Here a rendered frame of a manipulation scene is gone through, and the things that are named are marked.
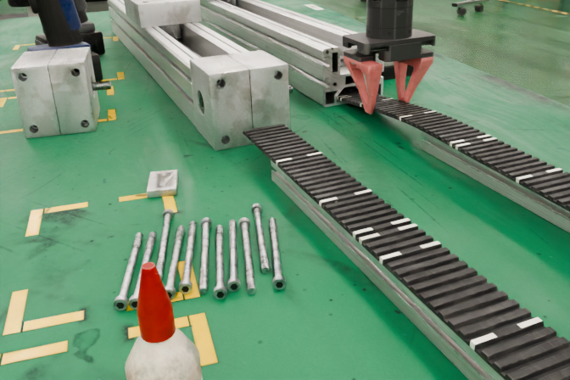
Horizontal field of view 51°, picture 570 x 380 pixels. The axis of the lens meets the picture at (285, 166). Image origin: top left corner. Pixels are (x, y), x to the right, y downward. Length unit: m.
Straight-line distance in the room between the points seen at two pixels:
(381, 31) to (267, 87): 0.15
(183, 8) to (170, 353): 0.86
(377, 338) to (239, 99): 0.38
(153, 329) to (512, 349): 0.20
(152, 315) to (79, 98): 0.57
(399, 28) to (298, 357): 0.46
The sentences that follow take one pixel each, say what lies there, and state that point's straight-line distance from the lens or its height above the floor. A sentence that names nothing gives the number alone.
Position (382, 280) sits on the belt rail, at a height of 0.79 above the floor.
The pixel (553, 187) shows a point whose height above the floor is 0.81.
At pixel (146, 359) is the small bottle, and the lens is 0.30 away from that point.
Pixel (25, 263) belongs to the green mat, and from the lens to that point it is 0.56.
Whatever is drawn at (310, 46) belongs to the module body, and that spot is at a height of 0.86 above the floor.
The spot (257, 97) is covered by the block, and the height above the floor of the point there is 0.84.
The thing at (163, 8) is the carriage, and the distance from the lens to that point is 1.09.
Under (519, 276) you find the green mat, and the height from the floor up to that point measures 0.78.
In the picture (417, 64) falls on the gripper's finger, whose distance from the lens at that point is 0.78.
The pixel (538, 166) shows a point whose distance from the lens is 0.62.
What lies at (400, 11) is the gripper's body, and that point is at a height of 0.93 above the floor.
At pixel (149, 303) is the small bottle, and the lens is 0.29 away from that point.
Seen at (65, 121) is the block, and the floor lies 0.80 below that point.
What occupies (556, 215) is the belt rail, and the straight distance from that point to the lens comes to 0.58.
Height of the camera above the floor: 1.05
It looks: 23 degrees down
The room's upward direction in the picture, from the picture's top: 2 degrees counter-clockwise
